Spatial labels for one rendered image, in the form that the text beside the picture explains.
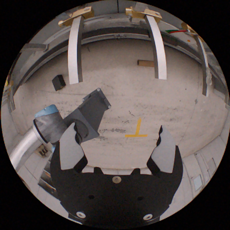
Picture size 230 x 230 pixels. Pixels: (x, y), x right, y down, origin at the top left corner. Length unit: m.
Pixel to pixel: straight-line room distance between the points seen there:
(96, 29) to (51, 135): 0.54
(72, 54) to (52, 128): 0.32
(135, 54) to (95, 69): 0.54
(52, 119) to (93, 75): 0.83
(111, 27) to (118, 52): 0.70
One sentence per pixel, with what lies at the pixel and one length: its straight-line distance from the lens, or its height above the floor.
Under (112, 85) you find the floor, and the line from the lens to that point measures 1.06.
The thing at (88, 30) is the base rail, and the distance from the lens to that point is 0.45.
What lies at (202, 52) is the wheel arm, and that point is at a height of 0.86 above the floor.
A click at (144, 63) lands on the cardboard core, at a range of 1.02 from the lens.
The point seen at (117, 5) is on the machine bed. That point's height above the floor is 0.72.
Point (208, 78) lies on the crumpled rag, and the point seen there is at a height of 0.87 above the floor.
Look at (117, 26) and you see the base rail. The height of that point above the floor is 0.70.
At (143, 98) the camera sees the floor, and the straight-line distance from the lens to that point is 1.13.
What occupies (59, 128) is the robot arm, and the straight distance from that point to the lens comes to 0.43.
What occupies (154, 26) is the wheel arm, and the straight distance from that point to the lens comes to 0.33.
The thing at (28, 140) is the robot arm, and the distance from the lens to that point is 0.46.
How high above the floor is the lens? 1.05
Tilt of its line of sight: 63 degrees down
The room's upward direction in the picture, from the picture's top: 175 degrees counter-clockwise
